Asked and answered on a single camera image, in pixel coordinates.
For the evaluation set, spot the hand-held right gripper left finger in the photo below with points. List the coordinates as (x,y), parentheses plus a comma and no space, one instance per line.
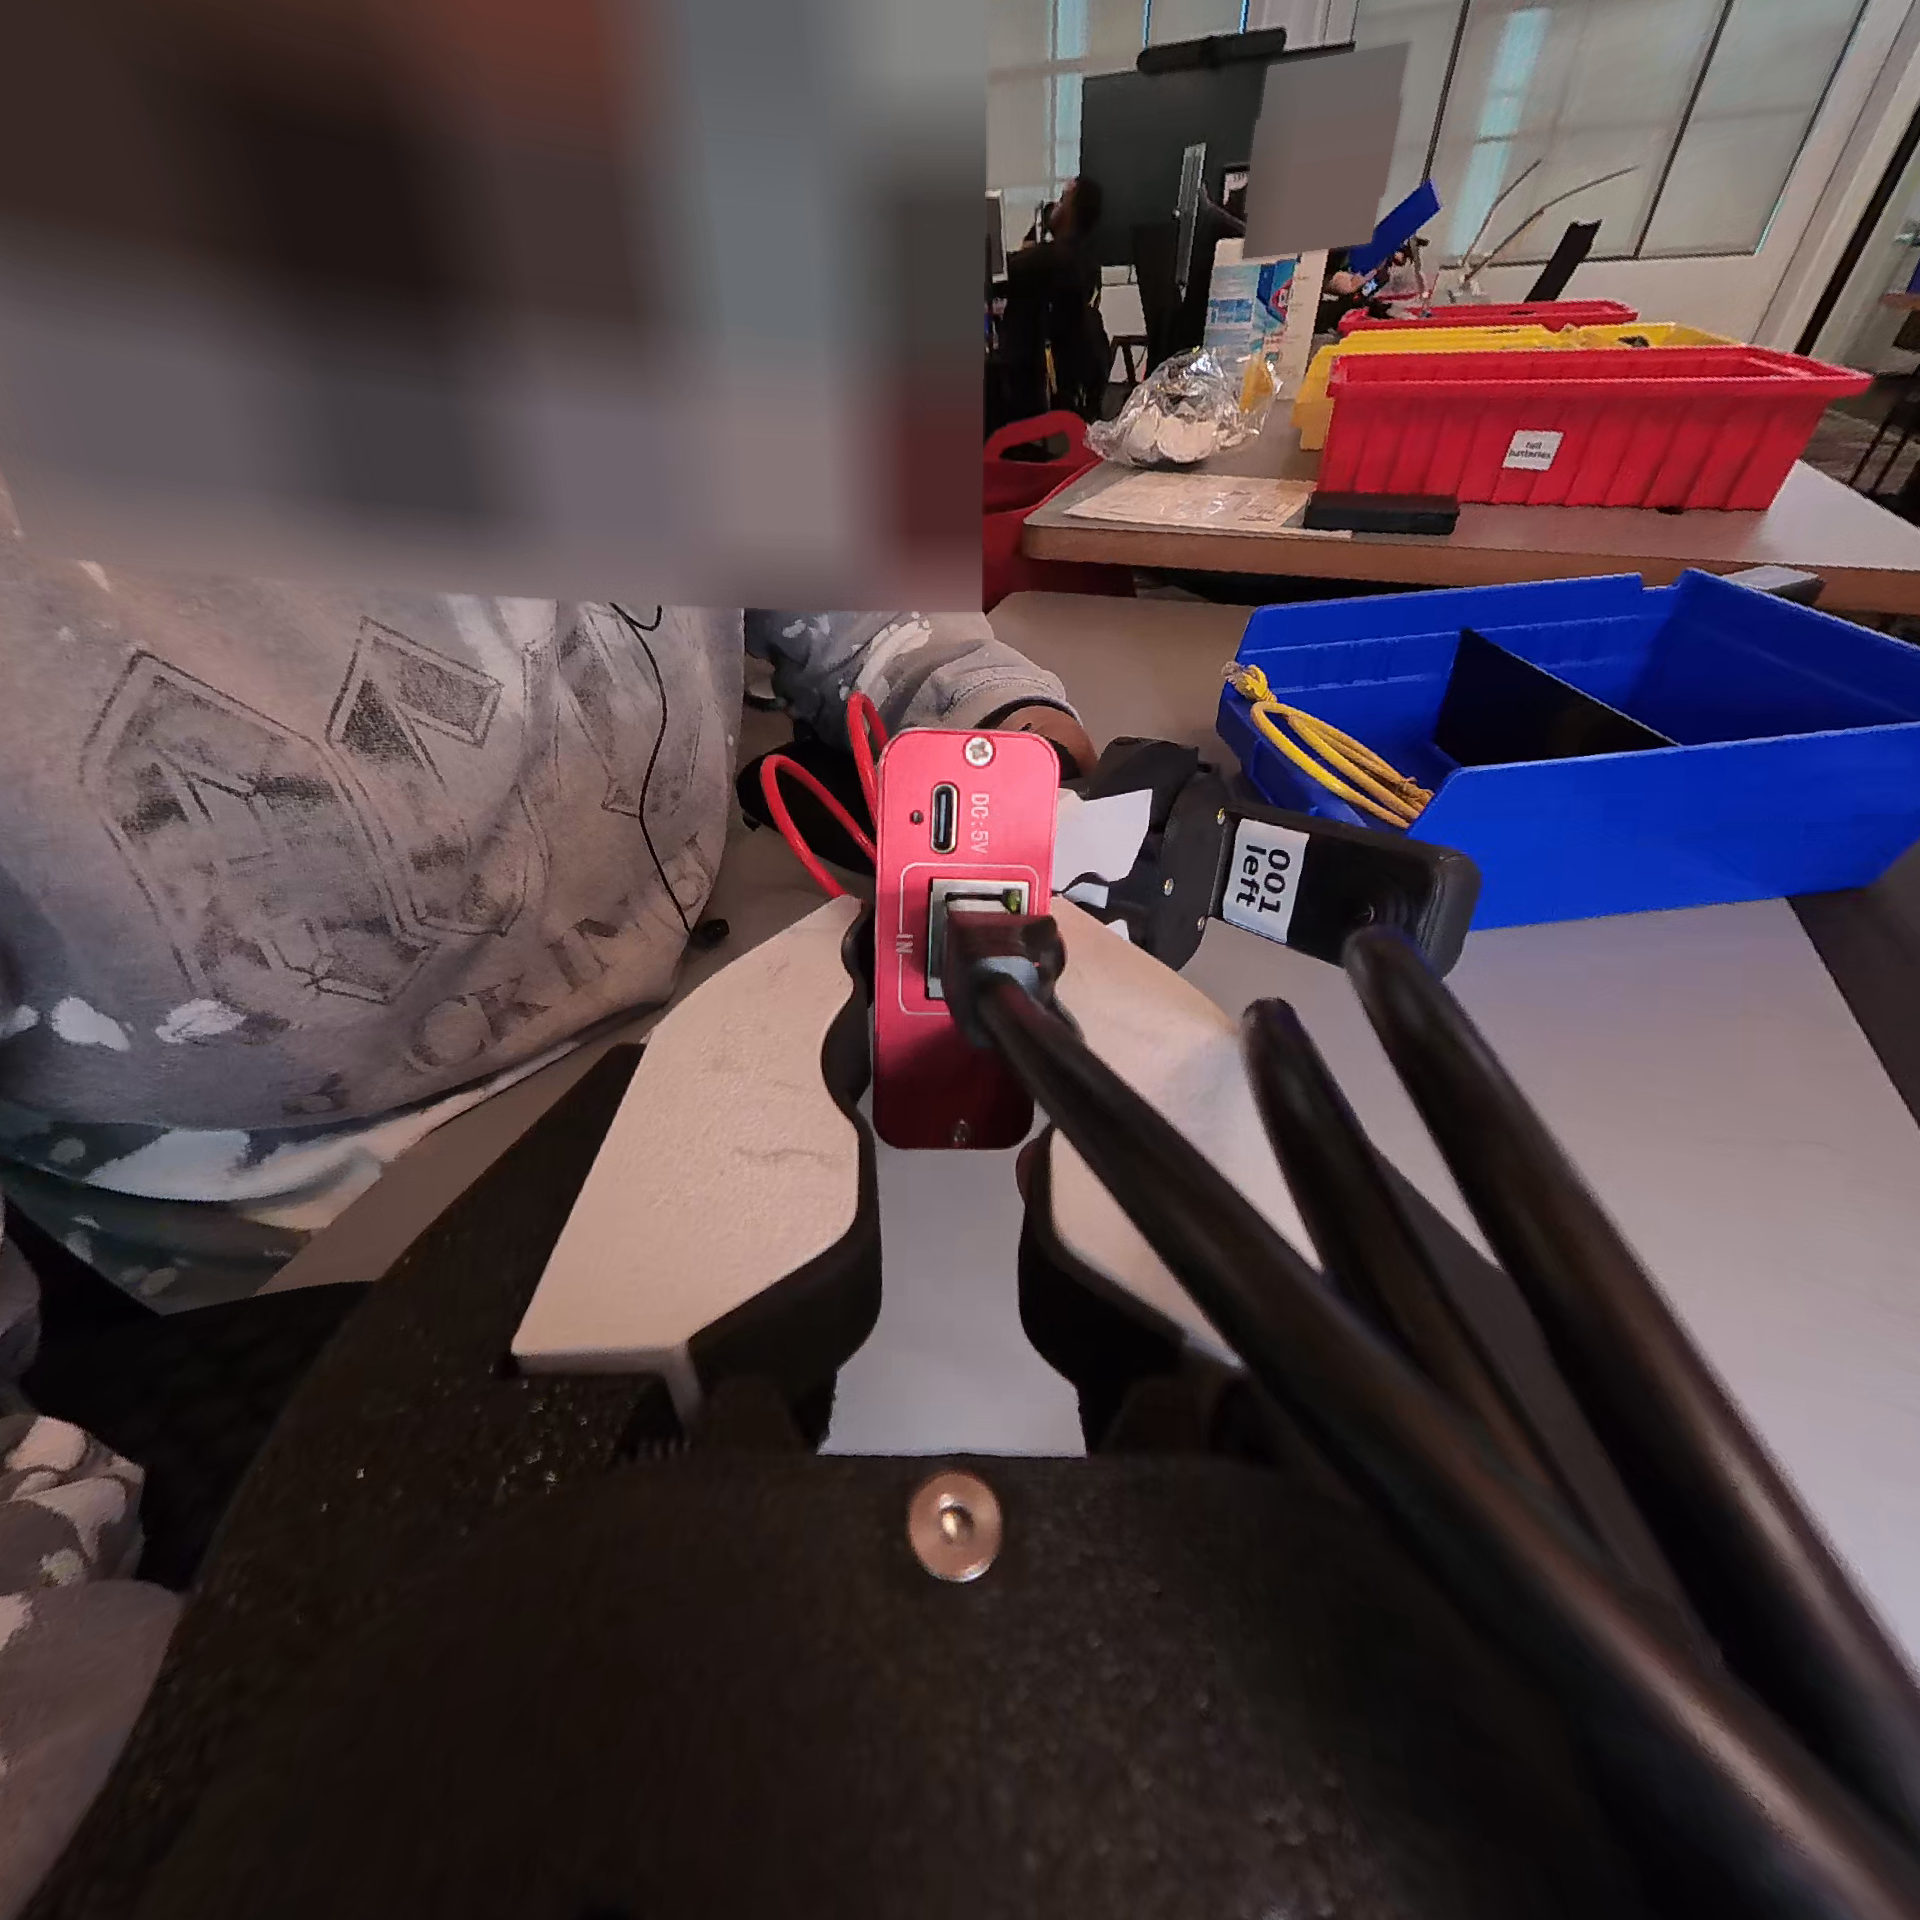
(706,1171)

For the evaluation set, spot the person's grey patterned sweatshirt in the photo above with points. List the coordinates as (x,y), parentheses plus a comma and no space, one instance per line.
(301,902)

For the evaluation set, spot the yellow storage bin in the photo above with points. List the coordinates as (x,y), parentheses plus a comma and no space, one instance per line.
(1320,382)

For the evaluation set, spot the red bin with white label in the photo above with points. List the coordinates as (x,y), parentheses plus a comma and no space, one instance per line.
(1652,429)

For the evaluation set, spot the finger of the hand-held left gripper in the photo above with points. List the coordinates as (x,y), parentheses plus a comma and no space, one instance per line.
(1103,834)
(1088,902)

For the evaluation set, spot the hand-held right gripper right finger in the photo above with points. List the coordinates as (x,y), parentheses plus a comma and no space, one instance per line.
(1119,1231)

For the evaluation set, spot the black flat block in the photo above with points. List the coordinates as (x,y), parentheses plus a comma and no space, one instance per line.
(1381,514)

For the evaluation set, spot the crumpled foil bag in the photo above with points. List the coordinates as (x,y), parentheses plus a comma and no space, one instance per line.
(1172,407)

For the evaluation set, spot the person's left forearm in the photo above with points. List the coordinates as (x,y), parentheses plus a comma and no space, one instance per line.
(916,669)

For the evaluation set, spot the background work table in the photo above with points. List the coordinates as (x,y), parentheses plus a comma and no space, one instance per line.
(1652,540)

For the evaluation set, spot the black bin divider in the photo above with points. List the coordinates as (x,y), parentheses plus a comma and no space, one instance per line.
(1530,704)

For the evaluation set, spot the dark display screen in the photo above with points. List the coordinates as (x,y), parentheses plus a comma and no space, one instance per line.
(1141,149)

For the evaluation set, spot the printed paper sheet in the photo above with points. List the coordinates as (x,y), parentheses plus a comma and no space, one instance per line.
(1184,503)

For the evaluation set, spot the red metal ethernet adapter box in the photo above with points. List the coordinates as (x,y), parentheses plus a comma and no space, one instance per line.
(916,1050)

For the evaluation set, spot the person's left hand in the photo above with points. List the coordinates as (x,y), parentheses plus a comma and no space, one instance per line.
(1069,743)

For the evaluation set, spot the blue plastic bin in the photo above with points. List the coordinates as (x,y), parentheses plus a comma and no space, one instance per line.
(1652,827)

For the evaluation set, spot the white blue wipes canister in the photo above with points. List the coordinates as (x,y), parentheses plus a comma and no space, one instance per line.
(1254,307)

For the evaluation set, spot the plain red storage bin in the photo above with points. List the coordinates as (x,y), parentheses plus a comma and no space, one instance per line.
(1501,316)

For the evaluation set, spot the red plastic chair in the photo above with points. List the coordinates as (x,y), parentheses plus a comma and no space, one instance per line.
(1037,494)

